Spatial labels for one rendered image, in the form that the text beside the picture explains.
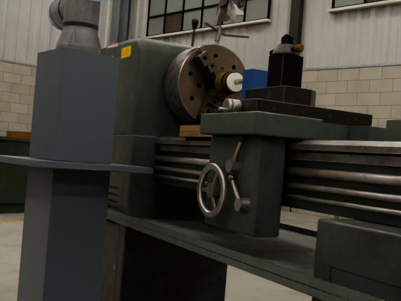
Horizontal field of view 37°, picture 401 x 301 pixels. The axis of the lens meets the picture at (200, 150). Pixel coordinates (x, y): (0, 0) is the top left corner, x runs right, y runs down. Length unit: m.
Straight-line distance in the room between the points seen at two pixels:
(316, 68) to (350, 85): 0.74
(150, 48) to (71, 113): 0.61
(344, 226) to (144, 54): 1.30
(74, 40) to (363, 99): 7.98
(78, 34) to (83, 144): 0.35
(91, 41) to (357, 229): 1.09
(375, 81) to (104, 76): 7.89
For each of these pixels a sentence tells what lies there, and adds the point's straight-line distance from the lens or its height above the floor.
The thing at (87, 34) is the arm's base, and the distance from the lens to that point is 2.00.
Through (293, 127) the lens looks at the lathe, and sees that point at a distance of 1.59.
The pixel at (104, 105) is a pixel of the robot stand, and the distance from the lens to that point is 1.97.
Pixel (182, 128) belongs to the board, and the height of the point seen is 0.90.
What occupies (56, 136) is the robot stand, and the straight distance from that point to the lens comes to 1.90.
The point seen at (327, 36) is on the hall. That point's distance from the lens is 10.38.
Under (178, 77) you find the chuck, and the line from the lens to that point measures 2.28.
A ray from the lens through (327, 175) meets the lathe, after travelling 1.50.
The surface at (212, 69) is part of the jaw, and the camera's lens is 2.28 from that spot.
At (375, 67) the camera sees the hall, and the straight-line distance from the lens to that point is 9.68.
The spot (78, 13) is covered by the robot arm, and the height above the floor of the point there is 1.22.
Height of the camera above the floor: 0.80
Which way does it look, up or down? 1 degrees up
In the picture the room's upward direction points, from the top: 5 degrees clockwise
